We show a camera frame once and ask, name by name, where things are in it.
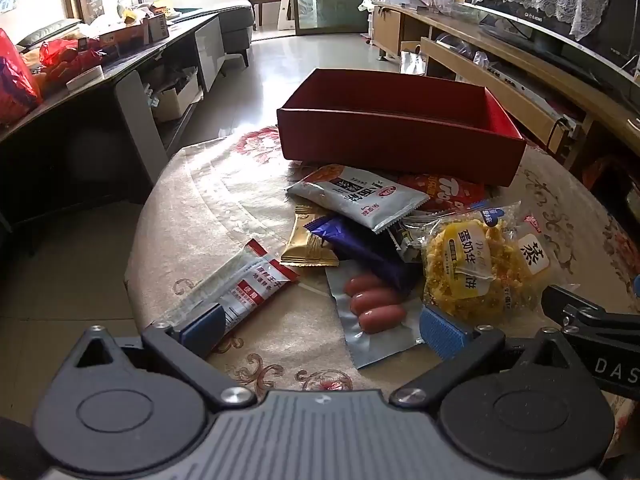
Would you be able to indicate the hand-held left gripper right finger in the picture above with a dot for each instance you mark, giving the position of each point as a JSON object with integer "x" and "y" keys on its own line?
{"x": 442, "y": 334}

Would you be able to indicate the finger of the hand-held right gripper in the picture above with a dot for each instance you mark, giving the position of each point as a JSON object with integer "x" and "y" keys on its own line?
{"x": 590, "y": 310}

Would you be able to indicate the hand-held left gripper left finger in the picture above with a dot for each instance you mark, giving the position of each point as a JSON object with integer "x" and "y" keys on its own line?
{"x": 202, "y": 329}

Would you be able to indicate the white red stick packet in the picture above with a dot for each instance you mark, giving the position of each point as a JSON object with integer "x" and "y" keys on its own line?
{"x": 250, "y": 285}

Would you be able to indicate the yellow egg cake packet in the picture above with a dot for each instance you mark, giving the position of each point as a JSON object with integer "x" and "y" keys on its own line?
{"x": 470, "y": 265}

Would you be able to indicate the clear sausage packet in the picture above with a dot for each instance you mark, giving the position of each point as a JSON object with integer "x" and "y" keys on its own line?
{"x": 372, "y": 305}

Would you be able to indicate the purple snack packet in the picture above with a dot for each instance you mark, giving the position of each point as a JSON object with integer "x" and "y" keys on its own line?
{"x": 370, "y": 255}

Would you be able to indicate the gold snack packet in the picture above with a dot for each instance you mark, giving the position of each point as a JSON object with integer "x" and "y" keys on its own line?
{"x": 305, "y": 245}

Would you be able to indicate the red gummy candy packet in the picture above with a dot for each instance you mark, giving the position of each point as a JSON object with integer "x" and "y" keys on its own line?
{"x": 450, "y": 192}

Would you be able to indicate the silver snack packet orange print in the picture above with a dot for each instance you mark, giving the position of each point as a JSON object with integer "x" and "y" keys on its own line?
{"x": 360, "y": 195}

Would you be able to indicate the red cardboard box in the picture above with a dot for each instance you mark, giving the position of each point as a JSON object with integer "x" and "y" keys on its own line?
{"x": 400, "y": 145}

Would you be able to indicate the beige floral tablecloth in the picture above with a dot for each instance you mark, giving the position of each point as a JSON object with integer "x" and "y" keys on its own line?
{"x": 225, "y": 200}

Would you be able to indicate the white storage box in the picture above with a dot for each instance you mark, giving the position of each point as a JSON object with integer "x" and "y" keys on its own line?
{"x": 175, "y": 102}

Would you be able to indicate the long white media device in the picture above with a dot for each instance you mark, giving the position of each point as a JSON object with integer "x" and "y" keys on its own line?
{"x": 520, "y": 92}

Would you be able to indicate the dark coffee table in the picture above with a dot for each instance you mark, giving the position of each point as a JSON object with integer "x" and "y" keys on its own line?
{"x": 75, "y": 125}

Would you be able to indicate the curved television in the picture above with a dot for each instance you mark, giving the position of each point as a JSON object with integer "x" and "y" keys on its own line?
{"x": 575, "y": 52}

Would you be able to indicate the silver shopping bag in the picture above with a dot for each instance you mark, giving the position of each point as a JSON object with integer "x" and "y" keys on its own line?
{"x": 414, "y": 62}

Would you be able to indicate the flat white box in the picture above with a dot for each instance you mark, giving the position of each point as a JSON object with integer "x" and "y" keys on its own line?
{"x": 85, "y": 81}

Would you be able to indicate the orange cardboard box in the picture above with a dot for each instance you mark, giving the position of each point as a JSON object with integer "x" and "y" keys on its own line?
{"x": 125, "y": 35}

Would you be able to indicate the wooden television cabinet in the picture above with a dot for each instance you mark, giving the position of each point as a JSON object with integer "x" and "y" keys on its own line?
{"x": 387, "y": 30}

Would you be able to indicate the red plastic bag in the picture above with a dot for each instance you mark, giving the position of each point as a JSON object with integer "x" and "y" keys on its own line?
{"x": 60, "y": 52}

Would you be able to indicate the red purple bag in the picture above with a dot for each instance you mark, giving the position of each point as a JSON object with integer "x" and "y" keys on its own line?
{"x": 15, "y": 80}

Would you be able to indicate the grey green cushion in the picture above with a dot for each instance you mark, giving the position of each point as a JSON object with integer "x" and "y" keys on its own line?
{"x": 47, "y": 32}

